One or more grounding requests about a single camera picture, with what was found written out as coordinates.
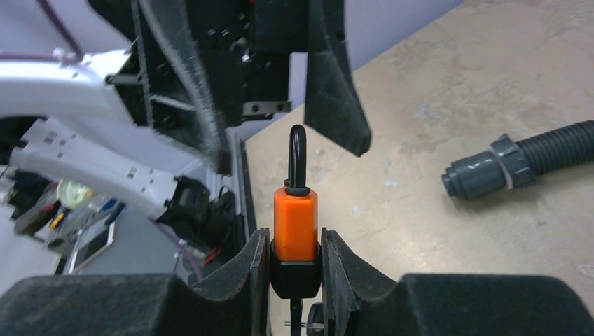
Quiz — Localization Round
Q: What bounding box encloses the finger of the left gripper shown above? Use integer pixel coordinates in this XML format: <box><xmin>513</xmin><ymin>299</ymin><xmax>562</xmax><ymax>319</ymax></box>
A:
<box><xmin>304</xmin><ymin>0</ymin><xmax>372</xmax><ymax>157</ymax></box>
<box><xmin>132</xmin><ymin>1</ymin><xmax>230</xmax><ymax>174</ymax></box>

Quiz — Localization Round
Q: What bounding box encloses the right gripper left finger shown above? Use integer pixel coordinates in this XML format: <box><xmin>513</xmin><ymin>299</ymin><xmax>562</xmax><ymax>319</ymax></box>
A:
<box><xmin>1</xmin><ymin>229</ymin><xmax>270</xmax><ymax>335</ymax></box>

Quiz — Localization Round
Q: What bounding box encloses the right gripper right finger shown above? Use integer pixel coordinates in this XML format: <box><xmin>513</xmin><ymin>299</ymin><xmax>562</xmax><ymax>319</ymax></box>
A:
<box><xmin>322</xmin><ymin>230</ymin><xmax>593</xmax><ymax>335</ymax></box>

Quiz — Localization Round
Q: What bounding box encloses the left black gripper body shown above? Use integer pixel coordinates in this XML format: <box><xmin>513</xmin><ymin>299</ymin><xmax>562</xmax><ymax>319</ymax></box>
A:
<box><xmin>90</xmin><ymin>1</ymin><xmax>309</xmax><ymax>127</ymax></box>

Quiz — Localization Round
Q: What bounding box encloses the orange black padlock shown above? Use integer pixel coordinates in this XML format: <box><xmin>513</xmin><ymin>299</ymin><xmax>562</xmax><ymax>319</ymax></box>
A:
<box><xmin>270</xmin><ymin>125</ymin><xmax>322</xmax><ymax>300</ymax></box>

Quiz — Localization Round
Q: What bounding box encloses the black corrugated hose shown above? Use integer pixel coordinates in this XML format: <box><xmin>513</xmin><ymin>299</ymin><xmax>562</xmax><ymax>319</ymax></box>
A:
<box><xmin>441</xmin><ymin>119</ymin><xmax>594</xmax><ymax>201</ymax></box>

